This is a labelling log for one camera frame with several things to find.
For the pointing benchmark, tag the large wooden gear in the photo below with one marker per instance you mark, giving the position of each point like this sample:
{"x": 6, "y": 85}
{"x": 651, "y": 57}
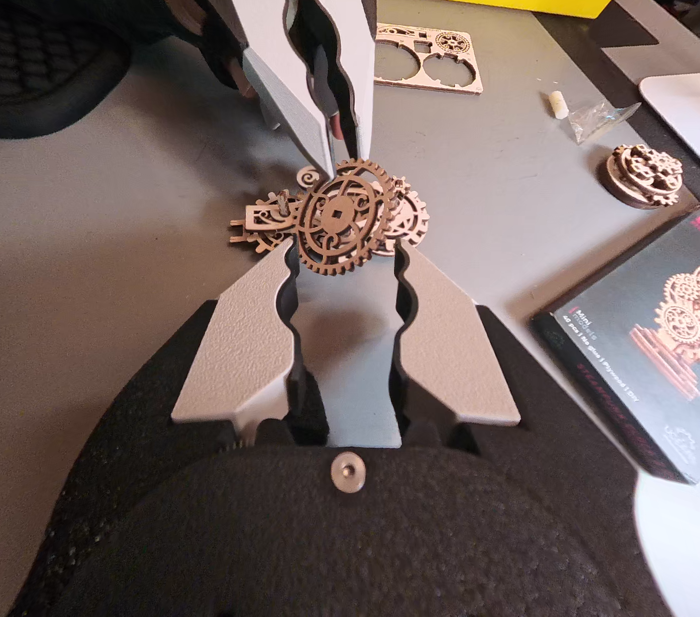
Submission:
{"x": 321, "y": 225}

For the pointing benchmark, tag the white smooth object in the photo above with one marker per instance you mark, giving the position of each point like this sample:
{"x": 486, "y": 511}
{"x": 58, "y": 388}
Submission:
{"x": 672, "y": 546}

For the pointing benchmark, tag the wooden clock model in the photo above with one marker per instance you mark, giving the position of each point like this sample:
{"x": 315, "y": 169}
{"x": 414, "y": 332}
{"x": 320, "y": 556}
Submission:
{"x": 262, "y": 229}

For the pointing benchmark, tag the black model kit box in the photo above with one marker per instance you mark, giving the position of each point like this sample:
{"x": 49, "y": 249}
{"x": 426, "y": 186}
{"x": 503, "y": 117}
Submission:
{"x": 612, "y": 354}

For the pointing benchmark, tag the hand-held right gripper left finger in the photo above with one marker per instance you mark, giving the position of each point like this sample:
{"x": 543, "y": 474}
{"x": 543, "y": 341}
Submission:
{"x": 240, "y": 354}

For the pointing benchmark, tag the clear plastic bag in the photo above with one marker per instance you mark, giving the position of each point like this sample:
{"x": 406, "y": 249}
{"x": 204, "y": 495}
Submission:
{"x": 593, "y": 121}

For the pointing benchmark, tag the white wax stick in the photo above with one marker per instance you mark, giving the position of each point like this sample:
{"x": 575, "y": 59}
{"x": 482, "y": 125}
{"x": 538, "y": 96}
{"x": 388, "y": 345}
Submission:
{"x": 555, "y": 102}

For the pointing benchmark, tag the long wooden part sheet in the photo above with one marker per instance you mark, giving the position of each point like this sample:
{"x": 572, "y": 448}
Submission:
{"x": 421, "y": 75}

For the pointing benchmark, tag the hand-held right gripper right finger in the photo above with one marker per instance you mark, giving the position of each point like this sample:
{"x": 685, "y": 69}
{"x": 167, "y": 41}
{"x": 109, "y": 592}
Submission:
{"x": 459, "y": 354}

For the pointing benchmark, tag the small round wooden gear model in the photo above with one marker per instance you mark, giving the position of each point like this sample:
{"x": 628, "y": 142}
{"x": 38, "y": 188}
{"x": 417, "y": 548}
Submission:
{"x": 642, "y": 176}

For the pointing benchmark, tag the white rounded pad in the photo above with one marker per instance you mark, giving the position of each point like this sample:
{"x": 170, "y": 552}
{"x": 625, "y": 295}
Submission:
{"x": 675, "y": 108}

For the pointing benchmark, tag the black mesh chair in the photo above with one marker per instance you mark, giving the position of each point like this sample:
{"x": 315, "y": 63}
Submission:
{"x": 49, "y": 75}

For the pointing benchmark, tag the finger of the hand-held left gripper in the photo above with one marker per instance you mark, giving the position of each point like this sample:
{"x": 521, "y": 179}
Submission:
{"x": 355, "y": 53}
{"x": 262, "y": 26}

